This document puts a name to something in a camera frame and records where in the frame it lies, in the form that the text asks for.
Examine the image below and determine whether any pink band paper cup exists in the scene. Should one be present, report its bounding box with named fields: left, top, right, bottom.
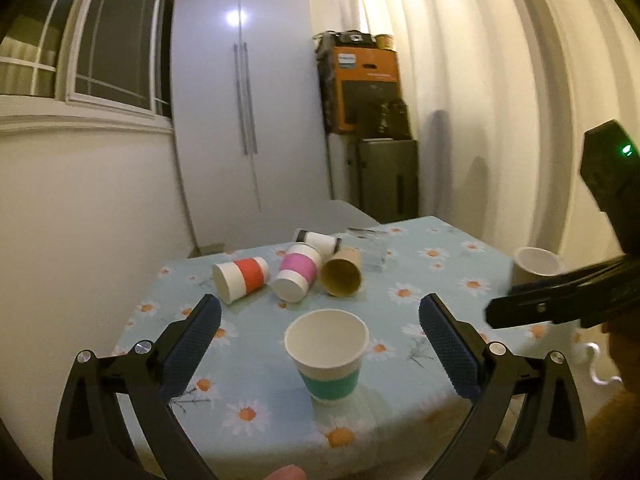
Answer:
left=271, top=243, right=325, bottom=304

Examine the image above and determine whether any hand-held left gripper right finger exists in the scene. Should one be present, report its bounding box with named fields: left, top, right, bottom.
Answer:
left=419, top=294, right=588, bottom=480

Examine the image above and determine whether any plain white paper cup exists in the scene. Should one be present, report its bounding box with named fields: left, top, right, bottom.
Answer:
left=511, top=247, right=566, bottom=288

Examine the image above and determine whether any person's left hand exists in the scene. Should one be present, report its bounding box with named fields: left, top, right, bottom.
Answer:
left=264, top=465, right=307, bottom=480

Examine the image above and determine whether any white cable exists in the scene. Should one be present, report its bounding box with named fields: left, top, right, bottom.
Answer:
left=575, top=342, right=624, bottom=387

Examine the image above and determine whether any white rounded panel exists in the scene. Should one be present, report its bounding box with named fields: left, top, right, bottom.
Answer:
left=280, top=198, right=384, bottom=242

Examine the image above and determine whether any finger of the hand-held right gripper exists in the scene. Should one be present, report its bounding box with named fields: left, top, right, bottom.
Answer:
left=484, top=279, right=609, bottom=330
left=507, top=255, right=627, bottom=296

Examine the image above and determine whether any black device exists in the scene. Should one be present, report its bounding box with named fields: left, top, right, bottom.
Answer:
left=334, top=31, right=376, bottom=47

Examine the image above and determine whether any teal band paper cup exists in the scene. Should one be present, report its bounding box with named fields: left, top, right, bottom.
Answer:
left=284, top=309, right=370, bottom=405

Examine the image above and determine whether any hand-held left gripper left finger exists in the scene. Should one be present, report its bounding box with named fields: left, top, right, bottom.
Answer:
left=52, top=294, right=222, bottom=480

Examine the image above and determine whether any red band paper cup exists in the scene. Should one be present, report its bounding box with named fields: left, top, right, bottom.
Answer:
left=212, top=257, right=272, bottom=306

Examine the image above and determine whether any clear plastic cup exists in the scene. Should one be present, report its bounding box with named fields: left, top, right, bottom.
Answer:
left=347, top=227, right=397, bottom=272

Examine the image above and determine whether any dark bag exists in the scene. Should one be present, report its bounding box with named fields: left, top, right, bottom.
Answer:
left=357, top=101, right=414, bottom=141

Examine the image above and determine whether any white curtain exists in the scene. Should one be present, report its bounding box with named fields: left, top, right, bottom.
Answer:
left=305, top=0, right=640, bottom=286

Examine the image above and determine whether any black band paper cup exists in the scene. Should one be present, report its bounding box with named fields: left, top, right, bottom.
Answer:
left=292, top=228, right=344, bottom=256

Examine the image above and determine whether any white wardrobe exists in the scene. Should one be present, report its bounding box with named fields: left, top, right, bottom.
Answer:
left=171, top=0, right=332, bottom=252

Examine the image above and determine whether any orange cardboard box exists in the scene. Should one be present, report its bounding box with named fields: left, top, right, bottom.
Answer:
left=314, top=42, right=404, bottom=135

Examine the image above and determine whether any white framed window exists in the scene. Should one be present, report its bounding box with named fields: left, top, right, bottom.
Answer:
left=0, top=0, right=177, bottom=122

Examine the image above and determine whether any daisy print blue tablecloth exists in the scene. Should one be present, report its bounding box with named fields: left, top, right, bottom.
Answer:
left=114, top=216, right=576, bottom=467

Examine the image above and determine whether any brown paper cup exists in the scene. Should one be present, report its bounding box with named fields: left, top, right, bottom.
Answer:
left=320, top=246, right=363, bottom=297

